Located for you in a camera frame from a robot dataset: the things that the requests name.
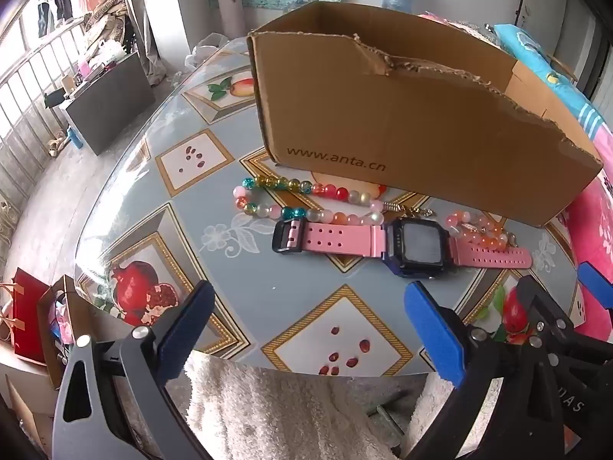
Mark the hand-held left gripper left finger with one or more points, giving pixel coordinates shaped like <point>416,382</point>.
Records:
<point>184,330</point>

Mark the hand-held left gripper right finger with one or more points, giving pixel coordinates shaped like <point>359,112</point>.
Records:
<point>431,330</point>

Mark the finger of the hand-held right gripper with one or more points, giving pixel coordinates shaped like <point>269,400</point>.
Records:
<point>541,297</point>
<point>596,287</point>

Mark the brown cardboard box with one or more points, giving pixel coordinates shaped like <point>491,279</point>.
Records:
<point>383,105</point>

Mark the pink floral blanket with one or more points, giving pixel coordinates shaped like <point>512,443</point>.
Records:
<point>594,220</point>

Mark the fruit print tablecloth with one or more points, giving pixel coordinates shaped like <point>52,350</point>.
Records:
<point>201,230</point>

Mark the brown paper bag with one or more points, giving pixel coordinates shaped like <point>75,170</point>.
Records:
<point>72,311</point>

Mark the red gift bag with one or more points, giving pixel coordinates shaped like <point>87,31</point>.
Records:
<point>28,316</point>

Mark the blue printed pillow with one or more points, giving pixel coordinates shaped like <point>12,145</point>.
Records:
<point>541,52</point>

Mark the grey cabinet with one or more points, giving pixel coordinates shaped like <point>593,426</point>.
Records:
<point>110,100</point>

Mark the white plastic bag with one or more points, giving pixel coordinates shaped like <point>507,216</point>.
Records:
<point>206,50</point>

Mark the grey patterned cloth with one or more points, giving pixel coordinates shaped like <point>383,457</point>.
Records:
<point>459,24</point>

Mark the metal window railing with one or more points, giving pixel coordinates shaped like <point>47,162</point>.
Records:
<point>24,91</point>

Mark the pile of clothes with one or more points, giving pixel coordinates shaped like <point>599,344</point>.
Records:
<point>110,24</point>

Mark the grey curtain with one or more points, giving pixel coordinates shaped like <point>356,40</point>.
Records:
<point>143,9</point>

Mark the white paper roll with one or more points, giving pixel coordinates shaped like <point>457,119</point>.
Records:
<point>227,5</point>

